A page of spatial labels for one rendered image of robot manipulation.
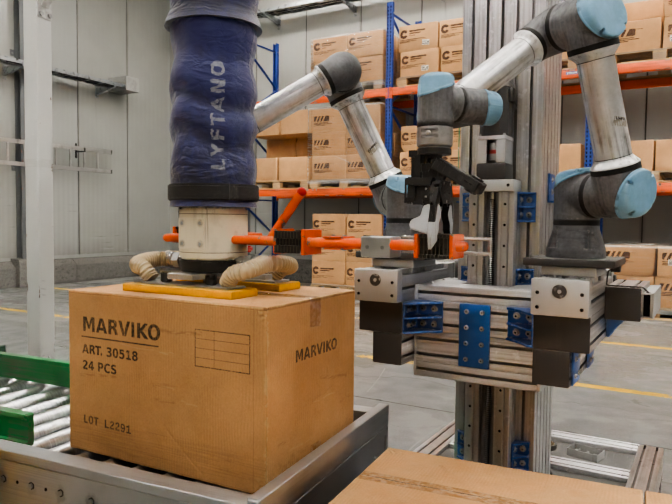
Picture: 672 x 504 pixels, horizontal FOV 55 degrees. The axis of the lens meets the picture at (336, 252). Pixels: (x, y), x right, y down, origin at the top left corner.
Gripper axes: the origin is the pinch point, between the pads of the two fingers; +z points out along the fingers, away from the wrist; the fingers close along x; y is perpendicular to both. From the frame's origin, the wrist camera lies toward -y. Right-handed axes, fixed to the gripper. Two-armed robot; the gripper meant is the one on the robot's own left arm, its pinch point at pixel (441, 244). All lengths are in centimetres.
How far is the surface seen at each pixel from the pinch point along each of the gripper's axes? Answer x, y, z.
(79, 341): 20, 86, 26
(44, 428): 12, 110, 54
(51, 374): -16, 143, 49
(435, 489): -4, 1, 54
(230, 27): 6, 51, -50
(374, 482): -1, 14, 54
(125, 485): 34, 55, 51
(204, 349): 20, 46, 24
